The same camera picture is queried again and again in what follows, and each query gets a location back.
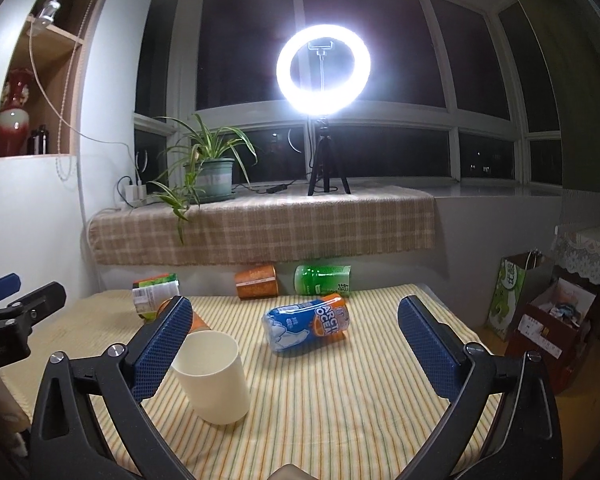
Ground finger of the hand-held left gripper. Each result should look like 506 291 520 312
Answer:
0 282 68 356
0 273 22 312

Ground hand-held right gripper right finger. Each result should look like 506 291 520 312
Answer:
397 296 564 480

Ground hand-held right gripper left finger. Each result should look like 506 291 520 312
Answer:
30 296 194 480

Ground blue and orange printed cup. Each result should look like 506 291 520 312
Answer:
264 294 352 357

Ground orange paper cup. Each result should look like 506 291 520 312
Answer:
157 297 214 336

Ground green and white labelled cup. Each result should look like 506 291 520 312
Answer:
132 273 181 320

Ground cream plastic cup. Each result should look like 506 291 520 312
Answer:
172 331 249 426

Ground orange patterned cup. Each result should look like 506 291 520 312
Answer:
234 265 280 301

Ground green printed cup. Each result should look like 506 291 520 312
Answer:
294 264 352 297

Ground green paper bag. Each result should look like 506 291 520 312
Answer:
484 252 554 342

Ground dark red box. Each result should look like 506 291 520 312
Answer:
506 277 599 394

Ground striped tablecloth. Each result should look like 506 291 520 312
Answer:
7 282 502 480

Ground white power strip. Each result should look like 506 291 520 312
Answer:
116 176 157 209

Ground black bottles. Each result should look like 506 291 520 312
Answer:
28 124 51 155

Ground red ceramic vase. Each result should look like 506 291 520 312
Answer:
0 68 34 157

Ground checked beige cloth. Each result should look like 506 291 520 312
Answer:
87 185 437 267

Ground potted spider plant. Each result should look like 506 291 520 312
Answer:
147 112 259 246

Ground white lace cloth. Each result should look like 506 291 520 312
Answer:
554 226 600 299

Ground black tripod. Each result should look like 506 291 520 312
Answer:
307 116 352 197

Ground clip-on lamp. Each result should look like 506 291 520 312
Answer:
27 0 64 37

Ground black cable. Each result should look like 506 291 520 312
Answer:
234 179 312 197

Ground white cord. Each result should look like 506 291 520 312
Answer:
28 0 132 181

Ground wooden wall shelf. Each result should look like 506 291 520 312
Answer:
0 0 117 159

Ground white window frame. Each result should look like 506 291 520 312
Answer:
132 0 566 197

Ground white ring light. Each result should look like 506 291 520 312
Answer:
275 23 374 115

